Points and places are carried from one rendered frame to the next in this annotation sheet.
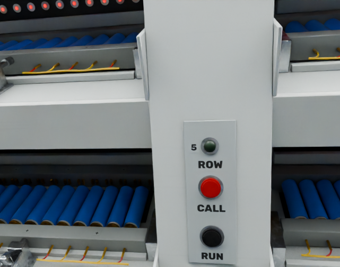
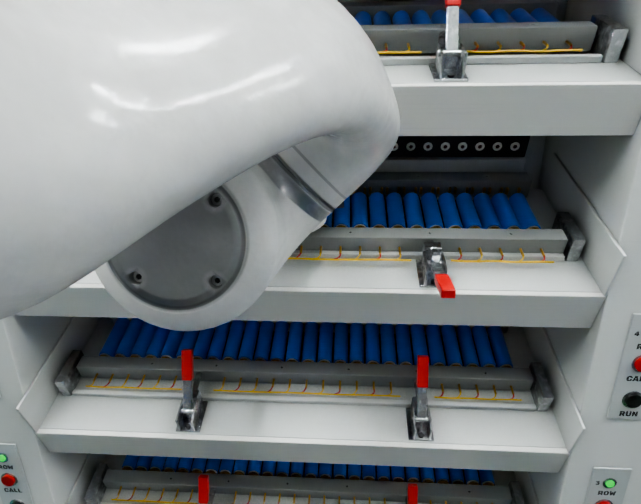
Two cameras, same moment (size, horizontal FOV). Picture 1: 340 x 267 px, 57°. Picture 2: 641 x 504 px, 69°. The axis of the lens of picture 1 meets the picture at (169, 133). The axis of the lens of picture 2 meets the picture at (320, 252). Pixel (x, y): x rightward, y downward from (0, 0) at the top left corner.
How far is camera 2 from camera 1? 34 cm
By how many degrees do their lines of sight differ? 11
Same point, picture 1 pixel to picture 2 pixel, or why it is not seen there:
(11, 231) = (412, 234)
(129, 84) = (604, 68)
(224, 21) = not seen: outside the picture
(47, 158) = (389, 163)
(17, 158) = not seen: hidden behind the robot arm
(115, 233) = (532, 234)
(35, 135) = (510, 119)
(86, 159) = (437, 165)
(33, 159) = not seen: hidden behind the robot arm
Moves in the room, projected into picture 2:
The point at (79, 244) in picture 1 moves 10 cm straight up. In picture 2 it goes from (491, 245) to (504, 147)
